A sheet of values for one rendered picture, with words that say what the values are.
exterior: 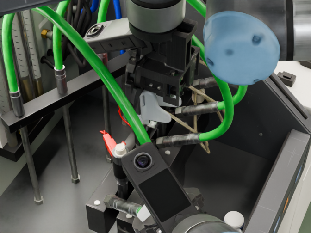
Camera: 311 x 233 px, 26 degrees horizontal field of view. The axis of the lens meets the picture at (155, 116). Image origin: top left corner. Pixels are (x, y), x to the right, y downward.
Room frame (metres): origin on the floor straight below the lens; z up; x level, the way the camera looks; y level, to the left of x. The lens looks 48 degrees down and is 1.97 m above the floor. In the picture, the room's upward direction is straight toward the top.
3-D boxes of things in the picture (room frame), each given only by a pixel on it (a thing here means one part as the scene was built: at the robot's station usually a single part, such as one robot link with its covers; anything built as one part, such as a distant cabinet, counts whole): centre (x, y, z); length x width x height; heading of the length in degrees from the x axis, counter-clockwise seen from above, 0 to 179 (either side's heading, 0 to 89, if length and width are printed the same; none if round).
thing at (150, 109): (0.66, 0.00, 1.25); 0.06 x 0.03 x 0.09; 64
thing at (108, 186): (0.81, 0.01, 0.91); 0.34 x 0.10 x 0.15; 154
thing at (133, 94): (0.67, 0.03, 1.29); 0.05 x 0.02 x 0.09; 154
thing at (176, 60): (0.67, -0.01, 1.35); 0.09 x 0.08 x 0.12; 64
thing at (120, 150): (0.71, 0.06, 1.10); 0.02 x 0.02 x 0.03
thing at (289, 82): (1.01, -0.23, 0.99); 0.12 x 0.02 x 0.02; 60
